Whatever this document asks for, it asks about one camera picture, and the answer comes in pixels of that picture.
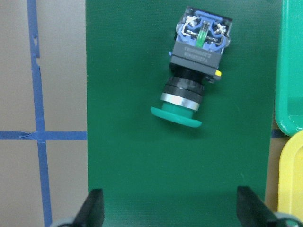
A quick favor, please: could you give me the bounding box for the green conveyor belt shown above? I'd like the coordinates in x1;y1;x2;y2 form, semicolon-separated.
86;0;281;227

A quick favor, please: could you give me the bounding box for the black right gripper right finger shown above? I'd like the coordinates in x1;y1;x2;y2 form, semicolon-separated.
237;186;277;227

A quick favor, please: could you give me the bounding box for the green plastic tray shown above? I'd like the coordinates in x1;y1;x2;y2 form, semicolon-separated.
275;0;303;137

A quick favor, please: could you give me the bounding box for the yellow plastic tray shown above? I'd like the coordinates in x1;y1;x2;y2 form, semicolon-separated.
278;131;303;220

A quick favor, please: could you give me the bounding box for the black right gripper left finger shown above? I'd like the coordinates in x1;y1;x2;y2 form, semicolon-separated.
73;189;104;227

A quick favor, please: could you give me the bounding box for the green push button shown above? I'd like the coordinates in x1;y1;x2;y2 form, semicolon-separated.
151;7;232;128

